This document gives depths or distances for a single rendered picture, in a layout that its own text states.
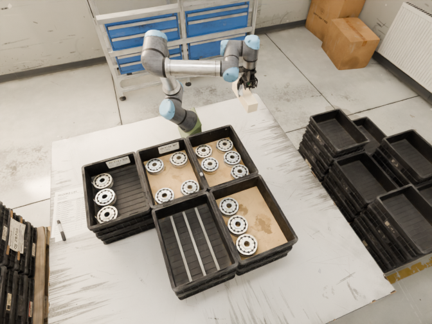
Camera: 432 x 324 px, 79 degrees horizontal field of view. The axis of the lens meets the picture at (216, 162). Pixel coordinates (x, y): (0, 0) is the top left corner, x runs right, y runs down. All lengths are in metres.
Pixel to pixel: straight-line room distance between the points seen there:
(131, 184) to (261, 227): 0.76
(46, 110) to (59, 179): 1.86
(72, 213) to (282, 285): 1.22
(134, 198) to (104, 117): 1.90
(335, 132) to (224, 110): 0.96
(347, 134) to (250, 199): 1.25
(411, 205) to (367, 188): 0.29
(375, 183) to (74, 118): 3.07
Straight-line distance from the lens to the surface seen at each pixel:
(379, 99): 3.84
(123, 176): 1.62
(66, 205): 1.81
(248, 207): 1.44
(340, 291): 1.55
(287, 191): 1.69
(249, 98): 1.57
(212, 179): 1.52
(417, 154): 2.60
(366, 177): 2.38
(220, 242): 1.36
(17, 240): 2.25
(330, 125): 2.48
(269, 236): 1.39
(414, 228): 2.17
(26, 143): 3.42
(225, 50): 1.40
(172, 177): 1.55
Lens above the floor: 2.10
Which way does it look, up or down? 53 degrees down
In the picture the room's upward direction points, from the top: straight up
